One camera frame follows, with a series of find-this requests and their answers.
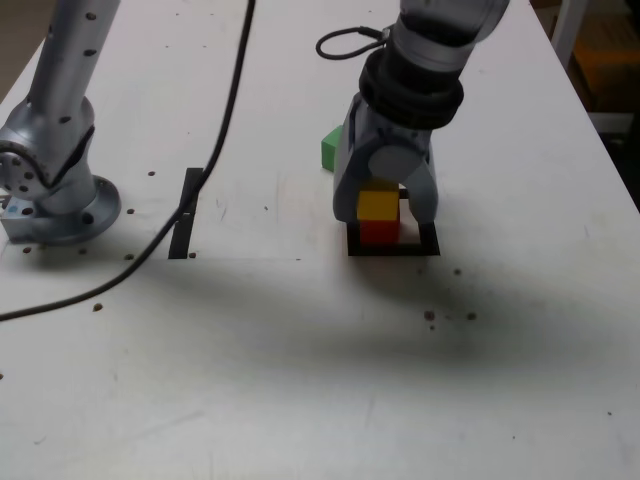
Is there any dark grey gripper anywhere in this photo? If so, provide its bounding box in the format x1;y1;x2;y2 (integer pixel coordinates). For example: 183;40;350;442
332;93;442;225

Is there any yellow cube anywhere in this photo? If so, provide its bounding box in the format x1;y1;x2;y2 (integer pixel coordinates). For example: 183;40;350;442
356;177;401;223

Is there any green cube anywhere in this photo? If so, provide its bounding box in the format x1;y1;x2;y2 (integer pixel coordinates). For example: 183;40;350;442
320;125;344;174

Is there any red cube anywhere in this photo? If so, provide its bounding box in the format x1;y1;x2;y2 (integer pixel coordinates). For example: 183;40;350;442
359;219;401;246

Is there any black tape square outline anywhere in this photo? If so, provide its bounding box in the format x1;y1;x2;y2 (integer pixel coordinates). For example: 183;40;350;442
345;188;441;258

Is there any black tape strip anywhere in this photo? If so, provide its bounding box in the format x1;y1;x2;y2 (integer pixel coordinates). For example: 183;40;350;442
167;167;205;260

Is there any yellow box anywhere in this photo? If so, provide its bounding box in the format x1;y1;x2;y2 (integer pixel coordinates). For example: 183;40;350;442
572;9;640;112

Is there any black cable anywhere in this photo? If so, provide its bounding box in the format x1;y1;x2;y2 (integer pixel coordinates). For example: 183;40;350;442
0;0;392;322

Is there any white metal frame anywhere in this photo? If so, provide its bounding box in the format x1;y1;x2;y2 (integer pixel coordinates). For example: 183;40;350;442
549;0;640;135

